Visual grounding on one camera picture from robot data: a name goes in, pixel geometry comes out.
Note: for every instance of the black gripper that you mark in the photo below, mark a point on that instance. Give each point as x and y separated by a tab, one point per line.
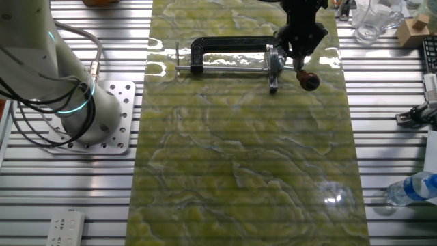
302	12

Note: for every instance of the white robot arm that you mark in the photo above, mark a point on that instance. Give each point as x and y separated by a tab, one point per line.
102	112

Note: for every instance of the clear glass mug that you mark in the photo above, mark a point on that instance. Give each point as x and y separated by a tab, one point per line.
375	20

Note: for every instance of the large wooden block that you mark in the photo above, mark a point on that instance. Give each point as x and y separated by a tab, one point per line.
408	37

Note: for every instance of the small wooden block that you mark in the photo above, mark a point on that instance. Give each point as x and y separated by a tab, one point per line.
420	21

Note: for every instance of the black keyboard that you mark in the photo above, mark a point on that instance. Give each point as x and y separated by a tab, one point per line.
431	54

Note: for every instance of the green marble pattern mat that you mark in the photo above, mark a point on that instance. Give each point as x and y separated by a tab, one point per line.
239	153

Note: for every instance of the translucent container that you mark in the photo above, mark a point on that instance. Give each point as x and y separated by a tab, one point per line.
432	13

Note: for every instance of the white ribbed device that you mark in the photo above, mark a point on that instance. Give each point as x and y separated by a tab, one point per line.
431	85

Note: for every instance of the black and silver clamp tool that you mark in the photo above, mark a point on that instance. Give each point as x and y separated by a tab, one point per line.
420	114

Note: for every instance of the clear water bottle blue label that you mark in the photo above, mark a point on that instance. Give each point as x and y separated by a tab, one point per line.
409	189

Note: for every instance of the silver robot mounting plate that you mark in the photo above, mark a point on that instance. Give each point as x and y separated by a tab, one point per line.
126	102

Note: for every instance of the orange-brown object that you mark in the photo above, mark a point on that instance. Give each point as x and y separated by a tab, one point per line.
100	2

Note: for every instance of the white power strip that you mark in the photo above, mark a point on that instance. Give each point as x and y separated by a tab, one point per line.
65	229

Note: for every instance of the black corner bracket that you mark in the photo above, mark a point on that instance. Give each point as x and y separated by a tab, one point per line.
344	12

